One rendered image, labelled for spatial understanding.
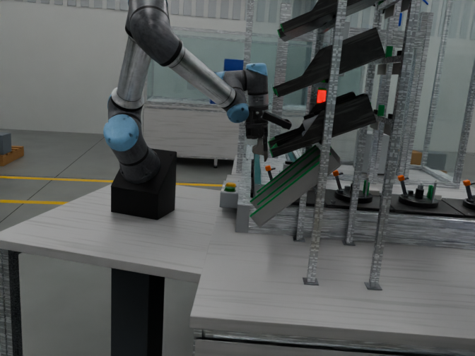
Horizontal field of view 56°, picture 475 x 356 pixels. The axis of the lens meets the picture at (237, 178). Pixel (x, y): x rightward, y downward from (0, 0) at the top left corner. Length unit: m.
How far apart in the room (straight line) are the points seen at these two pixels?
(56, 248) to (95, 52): 8.56
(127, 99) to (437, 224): 1.16
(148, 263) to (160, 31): 0.65
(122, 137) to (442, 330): 1.09
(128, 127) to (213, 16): 8.27
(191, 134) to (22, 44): 4.67
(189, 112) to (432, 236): 5.35
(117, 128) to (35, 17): 8.65
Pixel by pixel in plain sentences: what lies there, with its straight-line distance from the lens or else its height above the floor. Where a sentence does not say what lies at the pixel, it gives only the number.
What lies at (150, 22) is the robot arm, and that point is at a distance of 1.35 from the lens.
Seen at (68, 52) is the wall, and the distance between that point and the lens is 9.98.
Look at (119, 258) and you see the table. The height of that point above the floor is 0.86.
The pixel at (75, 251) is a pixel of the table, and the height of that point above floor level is 0.86.
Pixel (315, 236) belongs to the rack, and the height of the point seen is 0.99.
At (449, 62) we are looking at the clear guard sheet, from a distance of 3.09.
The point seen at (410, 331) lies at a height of 0.86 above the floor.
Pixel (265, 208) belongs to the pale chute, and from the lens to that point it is 1.24.
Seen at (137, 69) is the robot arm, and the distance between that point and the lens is 1.55.
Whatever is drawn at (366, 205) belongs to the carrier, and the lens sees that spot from 1.69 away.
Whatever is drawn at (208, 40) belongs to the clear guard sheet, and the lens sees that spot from 6.72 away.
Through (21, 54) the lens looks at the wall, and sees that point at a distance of 10.23.
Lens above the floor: 1.40
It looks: 13 degrees down
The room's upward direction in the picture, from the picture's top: 4 degrees clockwise
